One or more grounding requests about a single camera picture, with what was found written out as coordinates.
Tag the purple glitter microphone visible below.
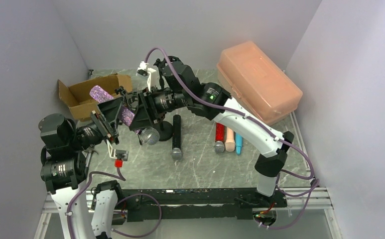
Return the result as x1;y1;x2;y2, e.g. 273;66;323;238
89;85;160;146

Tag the brown cardboard box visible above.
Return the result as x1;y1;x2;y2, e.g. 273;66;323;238
57;74;132;121

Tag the black glitter microphone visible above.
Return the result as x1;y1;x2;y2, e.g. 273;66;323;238
171;114;182;160

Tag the red glitter microphone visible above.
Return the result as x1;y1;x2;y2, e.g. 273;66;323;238
214;123;225;153

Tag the pink peach microphone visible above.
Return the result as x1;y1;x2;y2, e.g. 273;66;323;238
225;127;236;152

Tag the blue microphone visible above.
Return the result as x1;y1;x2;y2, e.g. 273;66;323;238
235;132;243;155

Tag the black tripod shock-mount stand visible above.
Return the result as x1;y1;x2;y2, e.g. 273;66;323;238
115;86;143;113

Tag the black round-base clip stand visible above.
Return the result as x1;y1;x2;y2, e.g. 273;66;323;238
153;120;173;141

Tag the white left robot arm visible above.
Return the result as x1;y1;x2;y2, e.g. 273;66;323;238
38;99;123;239

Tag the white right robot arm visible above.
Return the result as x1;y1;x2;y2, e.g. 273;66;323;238
126;83;294;197

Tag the orange translucent plastic bin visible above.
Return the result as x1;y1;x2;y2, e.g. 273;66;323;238
217;41;303;125

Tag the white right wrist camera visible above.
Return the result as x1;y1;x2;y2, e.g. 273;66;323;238
136;61;159;92

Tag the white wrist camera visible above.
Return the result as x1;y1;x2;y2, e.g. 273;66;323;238
106;140;129;169
136;61;159;92

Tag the black round-base shock-mount stand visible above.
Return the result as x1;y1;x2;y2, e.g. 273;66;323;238
153;56;181;90

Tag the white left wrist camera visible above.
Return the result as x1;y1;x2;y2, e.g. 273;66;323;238
106;140;129;169

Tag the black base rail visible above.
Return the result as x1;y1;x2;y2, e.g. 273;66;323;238
115;187;287;222

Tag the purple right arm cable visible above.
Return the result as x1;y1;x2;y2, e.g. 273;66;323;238
145;47;321;231

